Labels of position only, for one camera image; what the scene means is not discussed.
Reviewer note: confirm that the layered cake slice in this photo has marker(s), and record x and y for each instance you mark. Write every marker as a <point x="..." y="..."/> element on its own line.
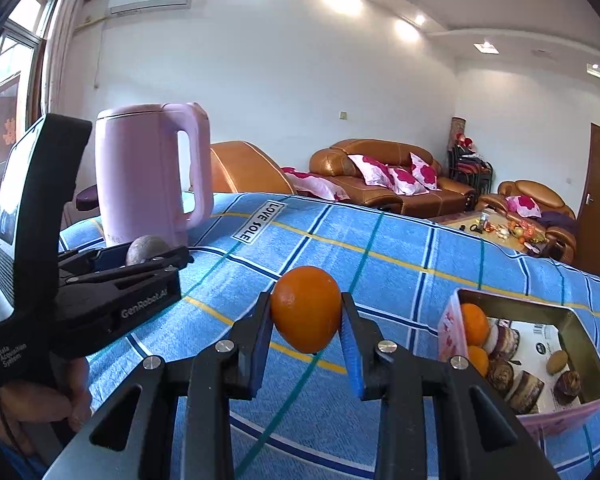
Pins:
<point x="500" y="374"/>
<point x="526" y="392"/>
<point x="505" y="342"/>

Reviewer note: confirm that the window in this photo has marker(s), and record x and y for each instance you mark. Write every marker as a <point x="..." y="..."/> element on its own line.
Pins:
<point x="10" y="85"/>

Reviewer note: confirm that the pink electric kettle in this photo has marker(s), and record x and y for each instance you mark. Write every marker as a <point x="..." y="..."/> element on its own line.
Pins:
<point x="145" y="180"/>

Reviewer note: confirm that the pink floral pillow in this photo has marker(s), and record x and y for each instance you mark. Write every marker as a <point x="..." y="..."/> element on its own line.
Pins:
<point x="426" y="172"/>
<point x="405" y="181"/>
<point x="524" y="206"/>
<point x="372" y="170"/>

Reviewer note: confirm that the square ceiling panel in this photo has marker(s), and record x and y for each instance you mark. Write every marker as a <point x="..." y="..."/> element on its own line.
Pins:
<point x="485" y="46"/>
<point x="596" y="70"/>

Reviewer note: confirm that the wooden coffee table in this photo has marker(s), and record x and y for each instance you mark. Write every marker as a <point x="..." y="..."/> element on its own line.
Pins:
<point x="460" y="222"/>

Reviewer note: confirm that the brown leather sofa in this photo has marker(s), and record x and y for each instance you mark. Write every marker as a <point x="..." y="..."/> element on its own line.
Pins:
<point x="430" y="200"/>

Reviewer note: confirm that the pink cardboard box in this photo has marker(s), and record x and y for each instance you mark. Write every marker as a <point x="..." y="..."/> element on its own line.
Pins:
<point x="555" y="410"/>

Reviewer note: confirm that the orange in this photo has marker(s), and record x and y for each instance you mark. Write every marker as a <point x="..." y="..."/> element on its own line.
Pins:
<point x="472" y="322"/>
<point x="478" y="361"/>
<point x="305" y="310"/>

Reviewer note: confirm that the brown leather armchair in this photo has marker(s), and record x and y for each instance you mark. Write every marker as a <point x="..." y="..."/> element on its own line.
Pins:
<point x="555" y="200"/>

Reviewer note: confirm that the pink floral blanket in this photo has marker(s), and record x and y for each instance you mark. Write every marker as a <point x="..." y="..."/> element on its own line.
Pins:
<point x="315" y="185"/>

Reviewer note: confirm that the tall patterned vase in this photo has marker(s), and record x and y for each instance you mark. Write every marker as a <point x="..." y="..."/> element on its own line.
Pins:
<point x="457" y="132"/>

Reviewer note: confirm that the brown leather recliner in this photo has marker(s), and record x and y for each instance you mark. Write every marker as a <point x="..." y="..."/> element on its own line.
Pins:
<point x="245" y="170"/>

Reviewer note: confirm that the beige curtain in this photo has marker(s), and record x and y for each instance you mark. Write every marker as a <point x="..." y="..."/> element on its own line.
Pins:
<point x="62" y="45"/>

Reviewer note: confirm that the purple cloth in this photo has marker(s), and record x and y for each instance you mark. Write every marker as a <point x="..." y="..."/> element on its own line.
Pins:
<point x="557" y="221"/>

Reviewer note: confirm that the stack of dark chairs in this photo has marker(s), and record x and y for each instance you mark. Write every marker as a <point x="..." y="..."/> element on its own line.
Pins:
<point x="470" y="170"/>

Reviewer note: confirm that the purple passion fruit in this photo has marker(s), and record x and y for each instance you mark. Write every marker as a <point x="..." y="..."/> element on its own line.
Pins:
<point x="145" y="245"/>

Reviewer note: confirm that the purple padded stool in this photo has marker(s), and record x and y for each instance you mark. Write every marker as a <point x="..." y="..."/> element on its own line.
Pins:
<point x="87" y="197"/>

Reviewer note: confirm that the blue plaid blanket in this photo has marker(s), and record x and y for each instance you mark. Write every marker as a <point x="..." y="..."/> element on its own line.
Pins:
<point x="390" y="270"/>

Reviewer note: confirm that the person's left hand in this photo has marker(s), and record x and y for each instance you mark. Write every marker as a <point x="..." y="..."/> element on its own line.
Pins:
<point x="30" y="405"/>

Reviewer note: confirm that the chocolate muffin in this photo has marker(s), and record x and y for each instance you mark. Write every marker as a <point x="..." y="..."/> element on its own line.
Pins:
<point x="567" y="384"/>

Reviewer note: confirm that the recessed ceiling light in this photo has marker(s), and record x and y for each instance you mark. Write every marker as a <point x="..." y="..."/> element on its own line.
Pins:
<point x="420" y="19"/>

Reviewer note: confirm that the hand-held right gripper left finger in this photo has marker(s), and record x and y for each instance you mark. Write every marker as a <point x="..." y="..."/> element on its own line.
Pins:
<point x="262" y="350"/>

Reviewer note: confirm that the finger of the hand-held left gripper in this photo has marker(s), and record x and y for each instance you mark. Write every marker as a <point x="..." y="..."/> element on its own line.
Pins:
<point x="105" y="260"/>
<point x="130" y="305"/>

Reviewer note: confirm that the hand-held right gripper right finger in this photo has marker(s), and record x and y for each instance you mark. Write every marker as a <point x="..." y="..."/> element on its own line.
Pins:
<point x="352" y="360"/>

